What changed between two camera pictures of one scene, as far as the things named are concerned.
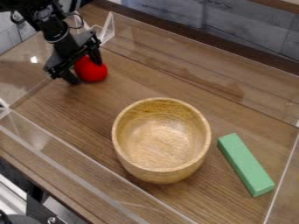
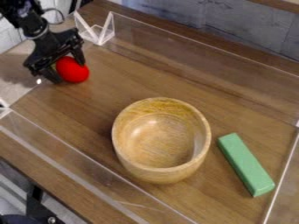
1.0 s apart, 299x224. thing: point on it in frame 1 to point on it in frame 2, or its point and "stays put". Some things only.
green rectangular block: x=247 y=167 stays put
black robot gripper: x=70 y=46 to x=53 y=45
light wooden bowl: x=161 y=139 stays put
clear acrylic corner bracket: x=103 y=33 stays put
